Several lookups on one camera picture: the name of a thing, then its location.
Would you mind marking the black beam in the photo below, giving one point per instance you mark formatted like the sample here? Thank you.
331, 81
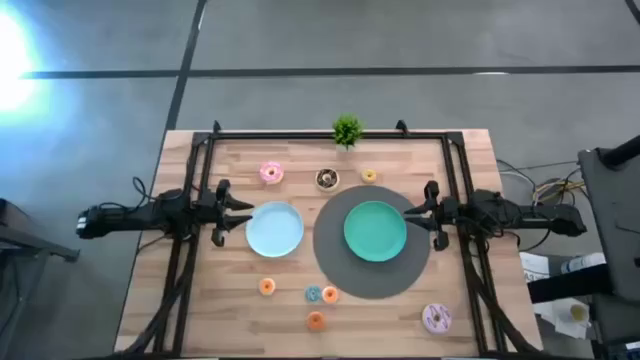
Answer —
570, 285

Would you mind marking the grey cabinet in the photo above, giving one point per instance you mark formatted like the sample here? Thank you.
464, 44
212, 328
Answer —
615, 225

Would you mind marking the small green potted plant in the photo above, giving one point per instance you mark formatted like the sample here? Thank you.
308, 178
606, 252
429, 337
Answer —
347, 130

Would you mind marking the small yellow donut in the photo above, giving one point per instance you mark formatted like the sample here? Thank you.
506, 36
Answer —
364, 176

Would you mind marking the grey round mat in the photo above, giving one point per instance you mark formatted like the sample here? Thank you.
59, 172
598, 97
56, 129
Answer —
330, 260

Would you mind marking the printed paper sheet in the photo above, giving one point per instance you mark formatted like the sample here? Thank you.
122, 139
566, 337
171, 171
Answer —
534, 265

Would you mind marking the small orange white donut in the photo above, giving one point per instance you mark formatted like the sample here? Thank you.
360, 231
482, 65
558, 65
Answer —
325, 295

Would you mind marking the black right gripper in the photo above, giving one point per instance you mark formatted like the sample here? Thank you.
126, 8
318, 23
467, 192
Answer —
442, 215

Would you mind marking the white paper sheet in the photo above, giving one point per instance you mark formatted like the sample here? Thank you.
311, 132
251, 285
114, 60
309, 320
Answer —
555, 315

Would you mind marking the white bottle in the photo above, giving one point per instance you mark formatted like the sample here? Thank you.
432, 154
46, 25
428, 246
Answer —
582, 262

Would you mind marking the light blue plate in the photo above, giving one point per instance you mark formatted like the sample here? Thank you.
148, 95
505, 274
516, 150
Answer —
274, 230

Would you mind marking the cup with yellow liquid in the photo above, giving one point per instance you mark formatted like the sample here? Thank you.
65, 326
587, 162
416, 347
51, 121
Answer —
579, 313

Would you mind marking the green plate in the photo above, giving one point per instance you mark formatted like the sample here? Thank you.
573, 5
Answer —
375, 231

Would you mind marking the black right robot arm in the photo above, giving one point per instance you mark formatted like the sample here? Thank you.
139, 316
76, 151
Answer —
525, 217

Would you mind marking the large pink frosted donut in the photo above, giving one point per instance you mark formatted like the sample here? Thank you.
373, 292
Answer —
263, 173

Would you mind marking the small pink orange donut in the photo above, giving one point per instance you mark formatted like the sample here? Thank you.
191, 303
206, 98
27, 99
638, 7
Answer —
261, 287

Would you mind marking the small blue donut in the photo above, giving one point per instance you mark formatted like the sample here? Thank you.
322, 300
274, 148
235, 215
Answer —
308, 294

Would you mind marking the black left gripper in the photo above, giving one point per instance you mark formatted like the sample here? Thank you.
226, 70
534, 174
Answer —
220, 215

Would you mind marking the black pole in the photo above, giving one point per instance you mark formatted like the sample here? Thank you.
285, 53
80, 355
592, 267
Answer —
622, 152

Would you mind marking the chocolate frosted donut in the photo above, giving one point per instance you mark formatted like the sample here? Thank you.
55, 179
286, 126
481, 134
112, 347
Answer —
320, 175

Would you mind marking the dark grey bench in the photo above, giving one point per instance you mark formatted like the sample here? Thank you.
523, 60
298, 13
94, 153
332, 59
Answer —
20, 240

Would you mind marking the large lilac frosted donut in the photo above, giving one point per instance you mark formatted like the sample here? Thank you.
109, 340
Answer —
429, 325

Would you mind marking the black metal table frame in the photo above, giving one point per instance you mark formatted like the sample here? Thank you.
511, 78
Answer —
325, 135

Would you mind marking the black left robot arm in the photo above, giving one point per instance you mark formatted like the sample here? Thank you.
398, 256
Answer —
150, 215

